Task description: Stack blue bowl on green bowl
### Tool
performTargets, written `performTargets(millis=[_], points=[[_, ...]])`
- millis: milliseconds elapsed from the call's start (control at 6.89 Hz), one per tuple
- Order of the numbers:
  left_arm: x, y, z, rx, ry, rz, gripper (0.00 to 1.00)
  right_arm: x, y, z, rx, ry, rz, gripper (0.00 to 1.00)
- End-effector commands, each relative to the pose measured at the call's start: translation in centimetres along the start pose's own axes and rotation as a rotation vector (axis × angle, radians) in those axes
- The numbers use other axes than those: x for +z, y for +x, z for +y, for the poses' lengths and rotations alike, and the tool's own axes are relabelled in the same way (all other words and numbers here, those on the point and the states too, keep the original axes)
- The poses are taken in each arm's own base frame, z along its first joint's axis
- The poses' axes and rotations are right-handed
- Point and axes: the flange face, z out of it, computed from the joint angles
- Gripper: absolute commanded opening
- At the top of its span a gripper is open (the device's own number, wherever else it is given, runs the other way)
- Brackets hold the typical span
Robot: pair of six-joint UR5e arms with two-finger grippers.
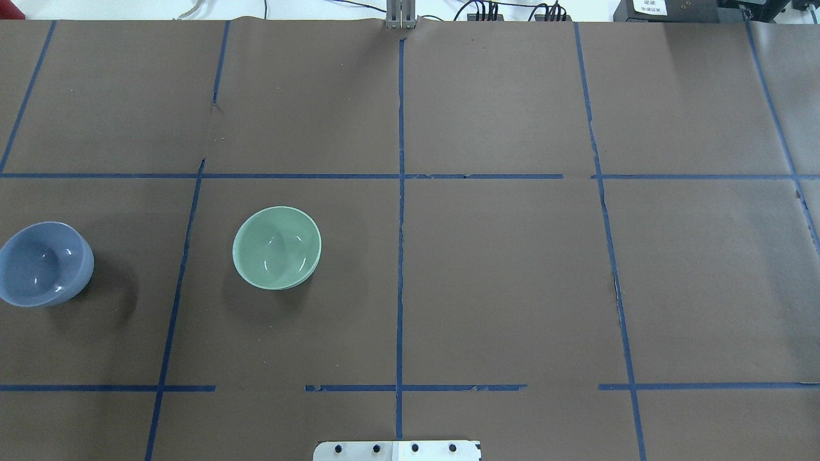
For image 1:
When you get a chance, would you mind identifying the aluminium frame post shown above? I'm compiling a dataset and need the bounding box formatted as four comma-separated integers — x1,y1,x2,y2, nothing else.
386,0,418,30

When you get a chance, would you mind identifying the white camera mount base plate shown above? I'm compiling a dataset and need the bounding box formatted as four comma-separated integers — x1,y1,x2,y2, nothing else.
313,440,482,460

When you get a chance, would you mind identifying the black computer box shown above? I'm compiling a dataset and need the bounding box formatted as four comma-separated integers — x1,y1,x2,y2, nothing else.
612,1,719,24

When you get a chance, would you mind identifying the black orange connector box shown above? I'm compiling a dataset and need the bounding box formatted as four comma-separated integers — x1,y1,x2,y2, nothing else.
528,2,572,22
465,1,504,22

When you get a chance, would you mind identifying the blue ceramic bowl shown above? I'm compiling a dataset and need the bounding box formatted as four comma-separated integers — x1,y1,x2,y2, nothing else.
1,222,95,307

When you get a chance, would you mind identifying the green ceramic bowl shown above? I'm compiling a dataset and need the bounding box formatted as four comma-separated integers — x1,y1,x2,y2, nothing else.
232,206,322,291

